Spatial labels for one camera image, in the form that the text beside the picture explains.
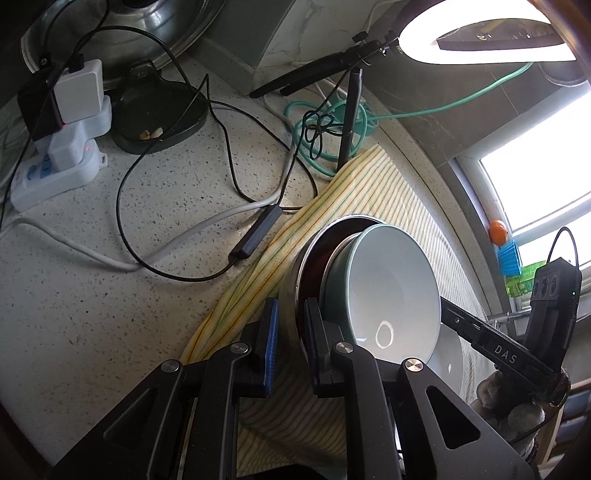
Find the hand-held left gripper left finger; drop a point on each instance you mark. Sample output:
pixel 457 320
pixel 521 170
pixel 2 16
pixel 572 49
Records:
pixel 272 346

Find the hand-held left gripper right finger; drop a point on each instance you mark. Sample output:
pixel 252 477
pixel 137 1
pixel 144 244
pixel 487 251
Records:
pixel 311 346

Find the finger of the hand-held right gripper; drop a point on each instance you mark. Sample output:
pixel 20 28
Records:
pixel 461 323

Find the large white leaf-print plate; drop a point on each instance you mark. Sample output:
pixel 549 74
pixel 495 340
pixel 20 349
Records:
pixel 448 360

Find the large steel bowl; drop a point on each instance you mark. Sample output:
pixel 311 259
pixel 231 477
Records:
pixel 293 286

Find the teal white bowl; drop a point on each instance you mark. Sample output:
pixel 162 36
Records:
pixel 388 286

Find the person's right hand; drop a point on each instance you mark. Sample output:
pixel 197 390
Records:
pixel 503 406

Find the chrome faucet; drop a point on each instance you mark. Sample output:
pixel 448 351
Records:
pixel 508 316

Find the green dish soap bottle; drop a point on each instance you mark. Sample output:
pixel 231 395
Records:
pixel 526 279

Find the blue ribbed cup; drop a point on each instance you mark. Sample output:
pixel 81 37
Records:
pixel 510 259

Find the orange fruit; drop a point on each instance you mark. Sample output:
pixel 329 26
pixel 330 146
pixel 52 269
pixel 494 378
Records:
pixel 498 233

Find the wooden shelf rack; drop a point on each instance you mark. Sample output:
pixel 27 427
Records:
pixel 570 424

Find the window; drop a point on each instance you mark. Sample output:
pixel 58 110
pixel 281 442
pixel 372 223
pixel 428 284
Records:
pixel 531 184

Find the yellow striped cloth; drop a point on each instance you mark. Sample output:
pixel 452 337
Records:
pixel 406 194

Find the black tripod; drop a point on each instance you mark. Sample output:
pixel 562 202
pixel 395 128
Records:
pixel 348 115

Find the black lid stand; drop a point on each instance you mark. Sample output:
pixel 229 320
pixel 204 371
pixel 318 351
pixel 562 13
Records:
pixel 157 110

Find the white power strip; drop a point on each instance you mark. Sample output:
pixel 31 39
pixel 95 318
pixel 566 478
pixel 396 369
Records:
pixel 55 177

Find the white power adapter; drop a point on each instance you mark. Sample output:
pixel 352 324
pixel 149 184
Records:
pixel 78 90

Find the steel pot lid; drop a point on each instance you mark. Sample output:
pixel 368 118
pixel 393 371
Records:
pixel 161 27

